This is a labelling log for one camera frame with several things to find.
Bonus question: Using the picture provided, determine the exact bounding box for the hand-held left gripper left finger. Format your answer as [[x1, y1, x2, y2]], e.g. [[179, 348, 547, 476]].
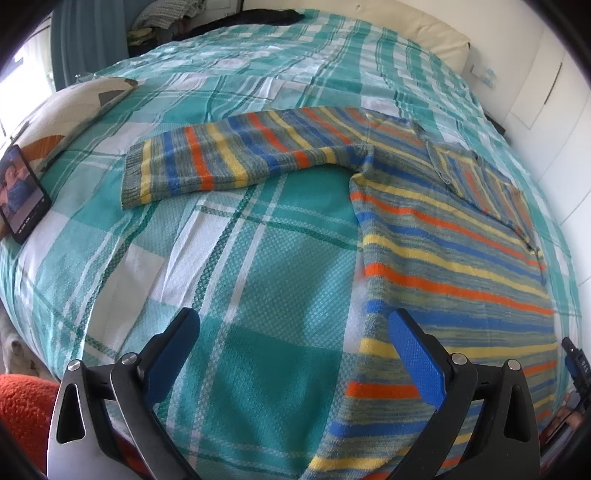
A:
[[46, 307, 201, 480]]

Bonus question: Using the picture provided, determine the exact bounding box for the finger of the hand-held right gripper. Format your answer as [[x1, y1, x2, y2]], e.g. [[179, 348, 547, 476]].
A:
[[560, 337, 591, 407]]

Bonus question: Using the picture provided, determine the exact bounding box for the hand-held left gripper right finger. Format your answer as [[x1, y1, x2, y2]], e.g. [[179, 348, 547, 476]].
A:
[[387, 308, 541, 480]]

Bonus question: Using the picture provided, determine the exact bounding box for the striped knit sweater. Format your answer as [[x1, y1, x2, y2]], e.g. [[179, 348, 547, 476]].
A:
[[121, 106, 561, 480]]

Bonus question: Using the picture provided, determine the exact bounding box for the teal plaid bedspread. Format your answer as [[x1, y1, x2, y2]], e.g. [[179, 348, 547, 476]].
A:
[[0, 7, 583, 480]]

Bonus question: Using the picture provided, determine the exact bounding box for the black smartphone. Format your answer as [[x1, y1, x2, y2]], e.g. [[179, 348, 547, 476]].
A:
[[0, 144, 52, 245]]

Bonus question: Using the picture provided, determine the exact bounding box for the patterned cream pillow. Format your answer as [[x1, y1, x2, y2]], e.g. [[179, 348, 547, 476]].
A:
[[0, 76, 139, 185]]

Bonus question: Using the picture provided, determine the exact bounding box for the white wardrobe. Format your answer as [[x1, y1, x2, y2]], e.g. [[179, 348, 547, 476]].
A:
[[503, 28, 591, 232]]

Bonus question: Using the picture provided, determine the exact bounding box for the window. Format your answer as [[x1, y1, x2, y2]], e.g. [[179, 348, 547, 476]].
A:
[[0, 28, 58, 139]]

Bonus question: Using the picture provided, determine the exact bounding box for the teal curtain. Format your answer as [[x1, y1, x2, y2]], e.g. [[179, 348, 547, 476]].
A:
[[51, 0, 139, 88]]

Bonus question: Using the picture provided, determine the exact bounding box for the cream padded headboard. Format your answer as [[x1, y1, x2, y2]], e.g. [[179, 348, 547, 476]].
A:
[[242, 0, 472, 70]]

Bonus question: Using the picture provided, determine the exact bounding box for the black cloth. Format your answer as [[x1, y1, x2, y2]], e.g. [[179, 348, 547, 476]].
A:
[[189, 8, 303, 35]]

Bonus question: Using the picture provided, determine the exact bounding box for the white wall socket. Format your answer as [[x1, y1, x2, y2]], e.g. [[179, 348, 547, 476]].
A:
[[470, 64, 498, 86]]

